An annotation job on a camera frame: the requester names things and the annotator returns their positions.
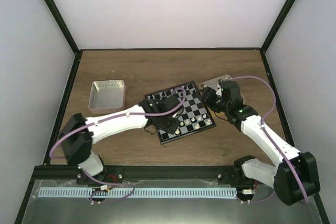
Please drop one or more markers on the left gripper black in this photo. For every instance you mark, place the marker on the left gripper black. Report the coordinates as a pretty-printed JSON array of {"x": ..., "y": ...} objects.
[{"x": 170, "y": 130}]

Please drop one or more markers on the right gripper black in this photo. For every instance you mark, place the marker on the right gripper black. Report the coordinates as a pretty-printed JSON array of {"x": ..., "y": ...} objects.
[{"x": 207, "y": 95}]

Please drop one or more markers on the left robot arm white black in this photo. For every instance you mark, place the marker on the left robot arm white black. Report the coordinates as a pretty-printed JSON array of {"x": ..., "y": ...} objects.
[{"x": 79, "y": 134}]

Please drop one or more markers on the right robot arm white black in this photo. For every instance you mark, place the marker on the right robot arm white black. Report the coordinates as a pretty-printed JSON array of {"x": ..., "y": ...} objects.
[{"x": 293, "y": 175}]

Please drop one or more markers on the black white chess board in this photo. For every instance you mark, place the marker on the black white chess board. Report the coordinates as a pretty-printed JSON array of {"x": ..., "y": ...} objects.
[{"x": 195, "y": 112}]

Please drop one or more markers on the orange metal tin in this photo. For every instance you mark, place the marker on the orange metal tin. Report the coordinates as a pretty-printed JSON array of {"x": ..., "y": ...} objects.
[{"x": 213, "y": 83}]

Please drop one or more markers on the pink metal tin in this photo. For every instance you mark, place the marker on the pink metal tin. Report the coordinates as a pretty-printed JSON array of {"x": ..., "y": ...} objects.
[{"x": 107, "y": 96}]

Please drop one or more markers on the light blue slotted cable duct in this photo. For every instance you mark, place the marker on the light blue slotted cable duct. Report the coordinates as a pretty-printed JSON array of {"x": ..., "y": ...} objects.
[{"x": 72, "y": 192}]

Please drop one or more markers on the black frame back rail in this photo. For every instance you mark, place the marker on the black frame back rail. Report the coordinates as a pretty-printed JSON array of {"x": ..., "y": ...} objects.
[{"x": 175, "y": 49}]

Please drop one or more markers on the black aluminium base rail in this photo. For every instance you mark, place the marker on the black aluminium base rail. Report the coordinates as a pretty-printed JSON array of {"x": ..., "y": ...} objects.
[{"x": 224, "y": 175}]

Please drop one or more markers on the black frame post right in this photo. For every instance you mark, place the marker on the black frame post right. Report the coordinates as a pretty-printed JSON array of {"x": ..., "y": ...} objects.
[{"x": 277, "y": 24}]

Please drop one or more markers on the black frame post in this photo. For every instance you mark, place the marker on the black frame post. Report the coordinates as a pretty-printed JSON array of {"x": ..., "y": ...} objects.
[
  {"x": 62, "y": 25},
  {"x": 277, "y": 24}
]

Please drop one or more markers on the black frame post left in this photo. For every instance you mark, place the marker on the black frame post left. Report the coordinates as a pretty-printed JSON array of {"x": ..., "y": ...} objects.
[{"x": 62, "y": 25}]

